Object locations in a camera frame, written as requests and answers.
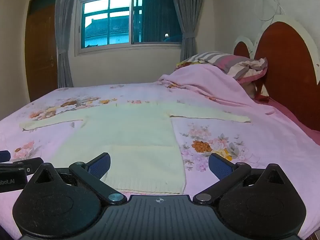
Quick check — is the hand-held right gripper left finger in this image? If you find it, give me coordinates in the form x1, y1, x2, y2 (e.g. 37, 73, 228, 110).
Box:
26, 152, 127, 205

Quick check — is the white wall cable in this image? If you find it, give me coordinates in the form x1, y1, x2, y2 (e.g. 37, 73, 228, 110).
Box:
254, 0, 286, 22

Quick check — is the brown wooden door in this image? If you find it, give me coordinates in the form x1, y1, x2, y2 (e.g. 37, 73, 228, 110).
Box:
24, 0, 59, 103

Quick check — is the plain pink blanket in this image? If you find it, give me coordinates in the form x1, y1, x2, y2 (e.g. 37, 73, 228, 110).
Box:
157, 64, 282, 117

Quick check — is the grey curtain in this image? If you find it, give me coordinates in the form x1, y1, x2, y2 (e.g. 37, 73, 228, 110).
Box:
169, 0, 213, 62
54, 0, 85, 89

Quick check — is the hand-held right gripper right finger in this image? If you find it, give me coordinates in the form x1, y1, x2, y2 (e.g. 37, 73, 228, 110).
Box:
193, 153, 293, 205

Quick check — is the striped pink grey pillow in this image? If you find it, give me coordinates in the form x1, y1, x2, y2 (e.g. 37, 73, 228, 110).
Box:
184, 52, 268, 84

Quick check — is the cream knit sweater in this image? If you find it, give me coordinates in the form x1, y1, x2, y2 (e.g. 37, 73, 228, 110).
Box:
19, 102, 251, 195

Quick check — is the sliding glass window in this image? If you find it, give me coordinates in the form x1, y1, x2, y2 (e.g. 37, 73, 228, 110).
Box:
75, 0, 183, 56

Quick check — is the pink floral bed sheet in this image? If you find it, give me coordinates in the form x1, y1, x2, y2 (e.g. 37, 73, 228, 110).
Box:
0, 82, 320, 240

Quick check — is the magenta bed sheet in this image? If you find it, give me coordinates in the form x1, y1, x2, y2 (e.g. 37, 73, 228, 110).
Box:
254, 96, 320, 143

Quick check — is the beige pillow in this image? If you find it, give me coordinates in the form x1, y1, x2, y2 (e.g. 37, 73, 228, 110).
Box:
241, 81, 258, 99

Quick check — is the colourful floral pillow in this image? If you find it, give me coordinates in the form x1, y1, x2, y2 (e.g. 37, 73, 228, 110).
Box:
175, 60, 200, 71

